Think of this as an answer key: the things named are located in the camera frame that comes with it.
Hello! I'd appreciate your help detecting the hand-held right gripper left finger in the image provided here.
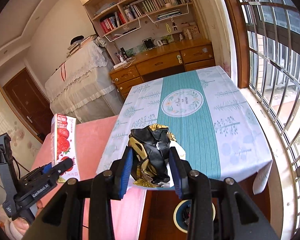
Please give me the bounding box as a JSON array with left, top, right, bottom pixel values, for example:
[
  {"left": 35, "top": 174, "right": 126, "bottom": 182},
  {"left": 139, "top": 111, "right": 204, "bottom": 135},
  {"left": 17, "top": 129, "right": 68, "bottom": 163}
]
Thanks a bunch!
[{"left": 22, "top": 146, "right": 134, "bottom": 240}]

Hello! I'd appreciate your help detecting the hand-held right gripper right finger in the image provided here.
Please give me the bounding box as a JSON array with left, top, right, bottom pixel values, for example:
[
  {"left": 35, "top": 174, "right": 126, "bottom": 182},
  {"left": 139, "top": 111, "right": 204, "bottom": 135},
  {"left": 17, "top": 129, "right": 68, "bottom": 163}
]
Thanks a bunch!
[{"left": 169, "top": 146, "right": 280, "bottom": 240}]

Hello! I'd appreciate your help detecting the red printed carton box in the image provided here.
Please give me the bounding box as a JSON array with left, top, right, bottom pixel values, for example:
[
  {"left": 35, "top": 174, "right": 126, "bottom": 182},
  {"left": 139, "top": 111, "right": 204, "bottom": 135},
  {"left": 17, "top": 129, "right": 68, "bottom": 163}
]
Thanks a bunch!
[{"left": 51, "top": 114, "right": 80, "bottom": 183}]

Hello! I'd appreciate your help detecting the black gold wrapper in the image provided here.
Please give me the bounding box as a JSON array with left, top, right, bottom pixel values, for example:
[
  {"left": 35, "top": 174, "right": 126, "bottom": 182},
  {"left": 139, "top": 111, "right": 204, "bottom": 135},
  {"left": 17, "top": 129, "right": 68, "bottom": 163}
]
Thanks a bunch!
[{"left": 128, "top": 124, "right": 187, "bottom": 188}]

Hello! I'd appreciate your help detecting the blue waste bin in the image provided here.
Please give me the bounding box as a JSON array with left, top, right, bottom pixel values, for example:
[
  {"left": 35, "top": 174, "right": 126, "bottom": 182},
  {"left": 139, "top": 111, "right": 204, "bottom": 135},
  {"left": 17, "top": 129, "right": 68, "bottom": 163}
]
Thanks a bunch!
[{"left": 173, "top": 199, "right": 216, "bottom": 232}]

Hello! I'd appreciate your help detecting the person's left hand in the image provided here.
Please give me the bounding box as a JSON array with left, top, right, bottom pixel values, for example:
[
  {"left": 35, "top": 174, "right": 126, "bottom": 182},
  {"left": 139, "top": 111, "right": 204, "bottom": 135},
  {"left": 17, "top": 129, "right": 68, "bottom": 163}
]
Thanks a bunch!
[{"left": 0, "top": 205, "right": 34, "bottom": 240}]

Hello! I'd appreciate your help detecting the blue white patterned tablecloth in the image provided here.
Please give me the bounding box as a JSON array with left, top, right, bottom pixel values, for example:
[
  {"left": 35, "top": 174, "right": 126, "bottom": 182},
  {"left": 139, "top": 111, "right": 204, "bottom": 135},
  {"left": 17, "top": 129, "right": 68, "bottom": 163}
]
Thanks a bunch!
[{"left": 96, "top": 65, "right": 273, "bottom": 195}]

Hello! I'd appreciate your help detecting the dark wooden door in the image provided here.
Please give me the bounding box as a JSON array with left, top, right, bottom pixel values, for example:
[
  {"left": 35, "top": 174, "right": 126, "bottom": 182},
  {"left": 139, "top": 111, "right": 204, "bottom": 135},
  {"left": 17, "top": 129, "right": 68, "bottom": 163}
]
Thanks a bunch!
[{"left": 2, "top": 67, "right": 54, "bottom": 140}]

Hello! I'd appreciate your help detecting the white lace covered cabinet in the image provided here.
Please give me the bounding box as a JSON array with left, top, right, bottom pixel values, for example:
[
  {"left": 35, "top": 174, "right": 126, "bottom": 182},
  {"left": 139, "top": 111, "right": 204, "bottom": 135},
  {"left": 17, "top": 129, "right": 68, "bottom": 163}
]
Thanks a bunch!
[{"left": 44, "top": 39, "right": 124, "bottom": 124}]

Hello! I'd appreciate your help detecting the red ribbon loop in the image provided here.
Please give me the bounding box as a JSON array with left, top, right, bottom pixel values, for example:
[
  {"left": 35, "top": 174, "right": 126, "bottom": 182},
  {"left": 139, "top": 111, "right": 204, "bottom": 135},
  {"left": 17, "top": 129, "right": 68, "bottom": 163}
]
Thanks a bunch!
[{"left": 60, "top": 61, "right": 67, "bottom": 82}]

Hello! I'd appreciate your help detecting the white power strip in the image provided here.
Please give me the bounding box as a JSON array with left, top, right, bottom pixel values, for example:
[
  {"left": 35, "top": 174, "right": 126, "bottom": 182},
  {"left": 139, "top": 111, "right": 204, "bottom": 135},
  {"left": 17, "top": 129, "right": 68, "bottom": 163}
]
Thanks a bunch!
[{"left": 112, "top": 60, "right": 133, "bottom": 69}]

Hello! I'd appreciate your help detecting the wooden desk with drawers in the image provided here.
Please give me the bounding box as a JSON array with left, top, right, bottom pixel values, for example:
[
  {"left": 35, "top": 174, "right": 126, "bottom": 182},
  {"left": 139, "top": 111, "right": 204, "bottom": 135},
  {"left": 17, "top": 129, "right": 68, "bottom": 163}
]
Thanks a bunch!
[{"left": 109, "top": 39, "right": 215, "bottom": 100}]

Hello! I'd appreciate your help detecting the stack of loose books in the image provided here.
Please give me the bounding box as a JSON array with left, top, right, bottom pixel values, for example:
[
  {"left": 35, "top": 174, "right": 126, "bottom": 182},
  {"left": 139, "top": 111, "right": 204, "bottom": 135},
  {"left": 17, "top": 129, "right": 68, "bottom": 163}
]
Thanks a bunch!
[{"left": 66, "top": 35, "right": 98, "bottom": 58}]

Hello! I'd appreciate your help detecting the metal window grille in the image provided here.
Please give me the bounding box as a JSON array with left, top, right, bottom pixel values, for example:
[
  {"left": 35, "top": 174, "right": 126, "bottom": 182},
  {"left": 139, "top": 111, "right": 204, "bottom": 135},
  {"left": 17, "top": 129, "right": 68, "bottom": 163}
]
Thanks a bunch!
[{"left": 236, "top": 0, "right": 300, "bottom": 233}]

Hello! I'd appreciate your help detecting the row of shelf books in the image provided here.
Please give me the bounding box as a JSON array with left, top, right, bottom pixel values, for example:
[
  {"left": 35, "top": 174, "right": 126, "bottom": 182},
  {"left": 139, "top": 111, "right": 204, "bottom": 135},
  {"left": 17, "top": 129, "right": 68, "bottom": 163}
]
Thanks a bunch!
[{"left": 100, "top": 0, "right": 192, "bottom": 33}]

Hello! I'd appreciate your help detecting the black cable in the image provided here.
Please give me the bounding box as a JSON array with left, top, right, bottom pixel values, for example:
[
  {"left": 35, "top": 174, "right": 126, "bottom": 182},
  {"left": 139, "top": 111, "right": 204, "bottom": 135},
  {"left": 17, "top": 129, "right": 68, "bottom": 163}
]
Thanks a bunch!
[{"left": 12, "top": 156, "right": 23, "bottom": 180}]

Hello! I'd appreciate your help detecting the white wire rack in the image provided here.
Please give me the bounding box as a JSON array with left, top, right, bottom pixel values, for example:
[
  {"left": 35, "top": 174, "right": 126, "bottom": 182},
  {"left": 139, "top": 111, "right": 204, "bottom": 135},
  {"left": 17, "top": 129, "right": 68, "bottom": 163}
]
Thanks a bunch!
[
  {"left": 146, "top": 2, "right": 193, "bottom": 23},
  {"left": 104, "top": 17, "right": 142, "bottom": 42}
]

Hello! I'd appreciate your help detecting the wooden window frame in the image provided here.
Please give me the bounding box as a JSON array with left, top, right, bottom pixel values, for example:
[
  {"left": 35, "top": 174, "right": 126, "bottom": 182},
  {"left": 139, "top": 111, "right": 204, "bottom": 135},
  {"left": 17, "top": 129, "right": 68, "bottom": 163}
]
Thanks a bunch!
[{"left": 216, "top": 0, "right": 250, "bottom": 89}]

